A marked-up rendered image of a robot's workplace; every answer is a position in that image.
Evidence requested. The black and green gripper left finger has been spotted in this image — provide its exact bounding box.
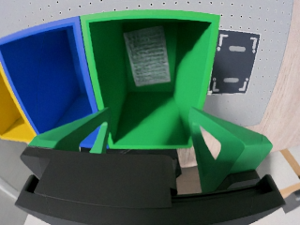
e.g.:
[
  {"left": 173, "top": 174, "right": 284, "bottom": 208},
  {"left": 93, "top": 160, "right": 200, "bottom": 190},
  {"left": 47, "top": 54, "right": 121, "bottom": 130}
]
[{"left": 27, "top": 107, "right": 112, "bottom": 154}]

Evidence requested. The green open-top bin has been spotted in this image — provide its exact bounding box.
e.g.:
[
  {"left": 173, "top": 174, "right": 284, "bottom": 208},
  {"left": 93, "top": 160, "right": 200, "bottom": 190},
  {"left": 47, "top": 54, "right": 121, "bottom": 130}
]
[{"left": 81, "top": 9, "right": 220, "bottom": 148}]

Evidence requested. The yellow recycle bin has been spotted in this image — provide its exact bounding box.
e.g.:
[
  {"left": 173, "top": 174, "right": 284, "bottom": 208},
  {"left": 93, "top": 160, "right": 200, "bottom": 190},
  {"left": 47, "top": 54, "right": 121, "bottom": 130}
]
[{"left": 0, "top": 61, "right": 37, "bottom": 142}]

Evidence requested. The white well plate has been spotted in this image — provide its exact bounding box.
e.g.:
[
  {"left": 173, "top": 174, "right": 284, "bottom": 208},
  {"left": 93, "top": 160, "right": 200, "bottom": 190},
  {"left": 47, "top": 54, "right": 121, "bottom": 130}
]
[{"left": 123, "top": 25, "right": 171, "bottom": 86}]

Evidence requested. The blue general bin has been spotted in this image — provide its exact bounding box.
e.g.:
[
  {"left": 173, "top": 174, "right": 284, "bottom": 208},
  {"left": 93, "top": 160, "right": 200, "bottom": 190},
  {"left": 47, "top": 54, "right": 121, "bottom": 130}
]
[{"left": 0, "top": 16, "right": 98, "bottom": 135}]

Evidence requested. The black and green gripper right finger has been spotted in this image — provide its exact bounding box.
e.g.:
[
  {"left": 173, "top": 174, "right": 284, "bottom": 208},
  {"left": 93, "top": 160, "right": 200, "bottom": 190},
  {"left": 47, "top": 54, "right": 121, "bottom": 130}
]
[{"left": 188, "top": 107, "right": 273, "bottom": 192}]

